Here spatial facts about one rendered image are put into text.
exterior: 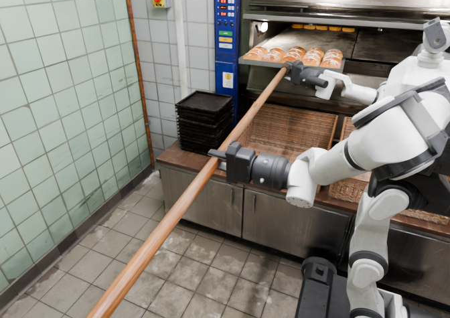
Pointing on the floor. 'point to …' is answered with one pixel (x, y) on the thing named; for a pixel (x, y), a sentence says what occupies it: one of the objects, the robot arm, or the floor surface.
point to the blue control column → (228, 56)
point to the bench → (308, 227)
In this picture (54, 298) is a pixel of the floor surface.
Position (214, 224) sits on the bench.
